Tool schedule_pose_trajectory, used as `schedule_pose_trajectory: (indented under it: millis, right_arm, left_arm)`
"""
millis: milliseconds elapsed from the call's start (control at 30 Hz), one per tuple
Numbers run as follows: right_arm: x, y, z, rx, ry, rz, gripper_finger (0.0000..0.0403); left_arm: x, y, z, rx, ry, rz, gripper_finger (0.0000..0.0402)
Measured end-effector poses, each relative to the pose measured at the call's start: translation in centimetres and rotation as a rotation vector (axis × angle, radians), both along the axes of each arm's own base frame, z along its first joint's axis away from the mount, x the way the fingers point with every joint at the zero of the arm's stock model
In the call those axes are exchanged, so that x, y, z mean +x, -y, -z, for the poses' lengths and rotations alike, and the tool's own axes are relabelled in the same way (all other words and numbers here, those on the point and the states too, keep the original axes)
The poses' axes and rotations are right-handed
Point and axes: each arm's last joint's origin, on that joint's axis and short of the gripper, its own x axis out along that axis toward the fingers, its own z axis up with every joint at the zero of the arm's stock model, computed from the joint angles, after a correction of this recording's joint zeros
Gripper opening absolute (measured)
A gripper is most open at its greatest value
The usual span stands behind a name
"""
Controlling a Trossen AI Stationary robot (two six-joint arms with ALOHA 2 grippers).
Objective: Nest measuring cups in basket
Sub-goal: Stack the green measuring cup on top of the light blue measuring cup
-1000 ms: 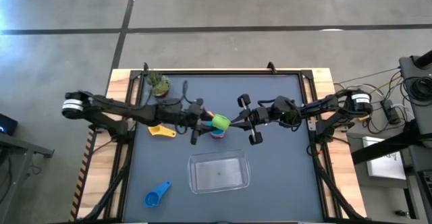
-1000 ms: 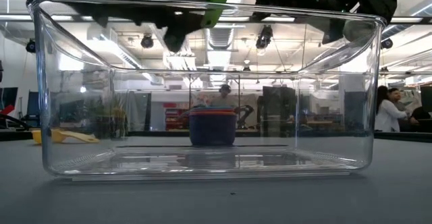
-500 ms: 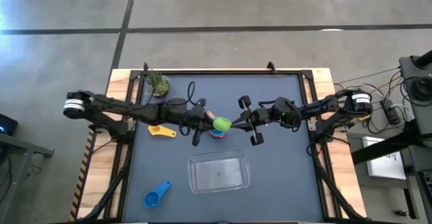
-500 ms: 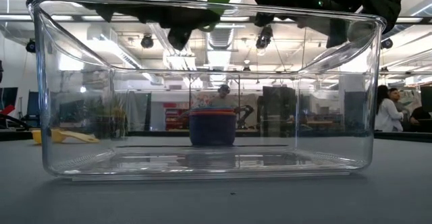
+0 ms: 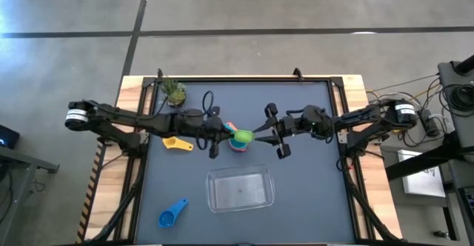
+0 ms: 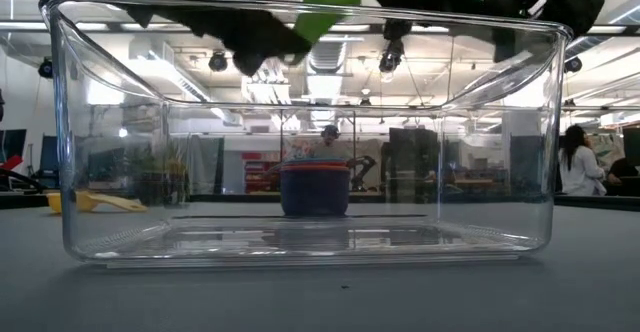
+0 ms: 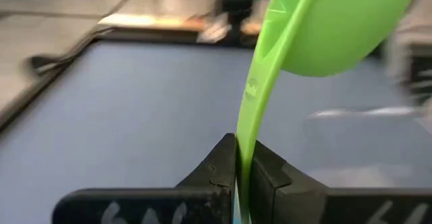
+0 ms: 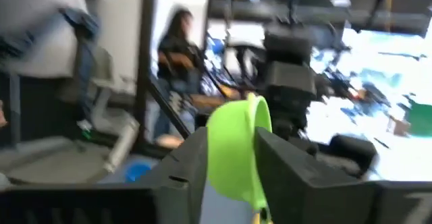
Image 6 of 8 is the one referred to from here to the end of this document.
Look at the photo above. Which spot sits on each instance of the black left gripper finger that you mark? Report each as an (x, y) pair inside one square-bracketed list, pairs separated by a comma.
[(292, 44)]

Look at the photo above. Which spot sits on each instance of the yellow measuring cup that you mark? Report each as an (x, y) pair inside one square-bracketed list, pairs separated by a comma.
[(87, 201)]

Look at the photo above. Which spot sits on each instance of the clear plastic basket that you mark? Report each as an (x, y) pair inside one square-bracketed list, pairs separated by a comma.
[(100, 232)]

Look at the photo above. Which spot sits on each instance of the black background robot arm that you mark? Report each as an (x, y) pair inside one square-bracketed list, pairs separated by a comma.
[(364, 169)]

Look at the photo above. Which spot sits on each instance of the person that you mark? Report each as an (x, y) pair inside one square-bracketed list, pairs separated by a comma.
[(624, 172), (330, 142), (580, 167)]

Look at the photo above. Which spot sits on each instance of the red storage bins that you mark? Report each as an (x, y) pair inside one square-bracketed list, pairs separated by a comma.
[(257, 172)]

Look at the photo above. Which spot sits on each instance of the small potted plant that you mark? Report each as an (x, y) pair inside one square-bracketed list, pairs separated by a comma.
[(162, 177)]

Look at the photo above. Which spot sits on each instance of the black panel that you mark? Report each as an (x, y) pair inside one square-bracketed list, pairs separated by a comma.
[(412, 162)]

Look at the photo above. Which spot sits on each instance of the dark monitor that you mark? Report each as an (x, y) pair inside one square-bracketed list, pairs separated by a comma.
[(12, 147)]

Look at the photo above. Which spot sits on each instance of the black table frame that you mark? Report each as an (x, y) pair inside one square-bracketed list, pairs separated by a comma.
[(25, 199)]

